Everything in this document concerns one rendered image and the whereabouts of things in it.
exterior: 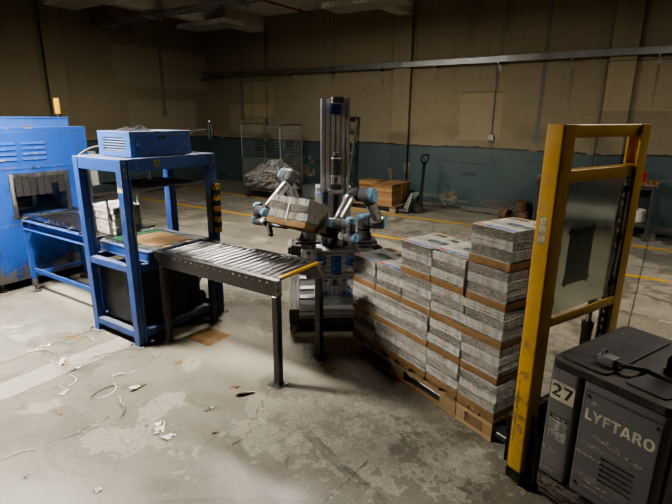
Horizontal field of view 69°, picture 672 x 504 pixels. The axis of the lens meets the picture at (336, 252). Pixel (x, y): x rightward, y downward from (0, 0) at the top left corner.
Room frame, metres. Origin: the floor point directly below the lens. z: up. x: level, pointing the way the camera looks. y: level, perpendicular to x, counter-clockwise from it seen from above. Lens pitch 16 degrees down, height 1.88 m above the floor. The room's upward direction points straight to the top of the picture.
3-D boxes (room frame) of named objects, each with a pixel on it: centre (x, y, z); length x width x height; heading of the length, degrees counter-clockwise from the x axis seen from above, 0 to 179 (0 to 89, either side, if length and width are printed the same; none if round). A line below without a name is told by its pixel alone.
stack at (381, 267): (3.33, -0.62, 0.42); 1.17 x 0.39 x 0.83; 33
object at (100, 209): (4.59, 2.12, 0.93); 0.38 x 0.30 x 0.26; 56
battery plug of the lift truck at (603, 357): (1.98, -1.31, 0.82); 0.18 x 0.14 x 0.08; 33
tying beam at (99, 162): (4.27, 1.64, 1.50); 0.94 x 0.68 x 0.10; 146
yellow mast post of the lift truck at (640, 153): (2.54, -1.53, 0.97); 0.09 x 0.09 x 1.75; 33
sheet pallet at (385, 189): (10.24, -0.91, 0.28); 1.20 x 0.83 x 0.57; 56
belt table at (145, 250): (4.27, 1.64, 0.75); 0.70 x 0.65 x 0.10; 56
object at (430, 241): (3.21, -0.67, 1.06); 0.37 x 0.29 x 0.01; 125
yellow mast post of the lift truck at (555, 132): (2.18, -0.98, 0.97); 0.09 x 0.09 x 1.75; 33
